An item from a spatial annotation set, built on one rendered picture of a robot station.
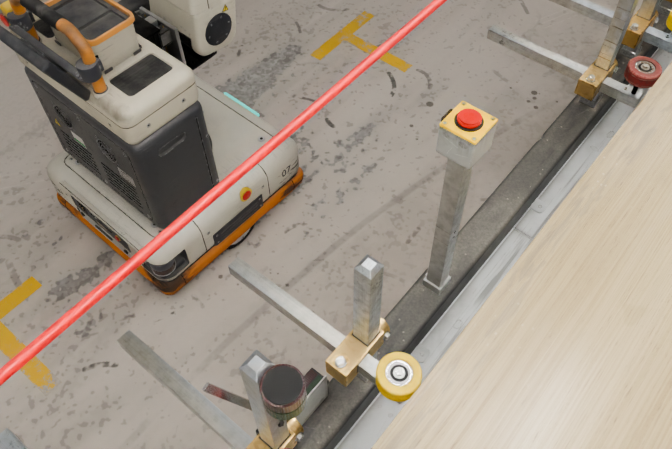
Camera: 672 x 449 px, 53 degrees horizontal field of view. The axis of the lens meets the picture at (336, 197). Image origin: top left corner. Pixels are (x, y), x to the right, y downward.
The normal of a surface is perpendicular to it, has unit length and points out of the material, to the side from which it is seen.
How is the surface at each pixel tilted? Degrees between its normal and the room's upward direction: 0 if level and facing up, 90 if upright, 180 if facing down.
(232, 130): 0
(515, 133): 0
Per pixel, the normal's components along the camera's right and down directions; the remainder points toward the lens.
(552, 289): -0.01, -0.61
